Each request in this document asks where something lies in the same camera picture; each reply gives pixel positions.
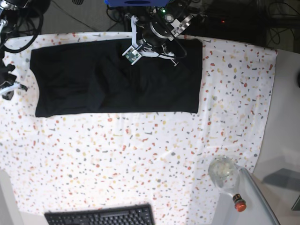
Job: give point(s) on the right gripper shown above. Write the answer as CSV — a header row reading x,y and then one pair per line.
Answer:
x,y
6,78

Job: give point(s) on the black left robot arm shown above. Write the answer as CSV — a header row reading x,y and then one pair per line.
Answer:
x,y
168,14

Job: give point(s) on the dark navy t-shirt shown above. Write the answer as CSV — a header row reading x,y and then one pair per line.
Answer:
x,y
94,77

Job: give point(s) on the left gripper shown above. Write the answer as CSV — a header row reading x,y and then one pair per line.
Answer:
x,y
157,34

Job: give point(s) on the speckled white tablecloth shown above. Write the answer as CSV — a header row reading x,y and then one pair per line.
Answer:
x,y
92,161

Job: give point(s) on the black keyboard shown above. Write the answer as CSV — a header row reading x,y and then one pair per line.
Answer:
x,y
130,215

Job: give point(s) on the blue box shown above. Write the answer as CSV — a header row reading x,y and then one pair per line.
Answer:
x,y
136,3

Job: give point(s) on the black power strip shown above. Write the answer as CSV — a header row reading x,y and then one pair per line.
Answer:
x,y
194,17

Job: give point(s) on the clear glass bottle red cap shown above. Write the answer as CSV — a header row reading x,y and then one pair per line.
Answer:
x,y
225,175

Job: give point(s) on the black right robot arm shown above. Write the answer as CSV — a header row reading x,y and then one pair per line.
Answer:
x,y
16,17

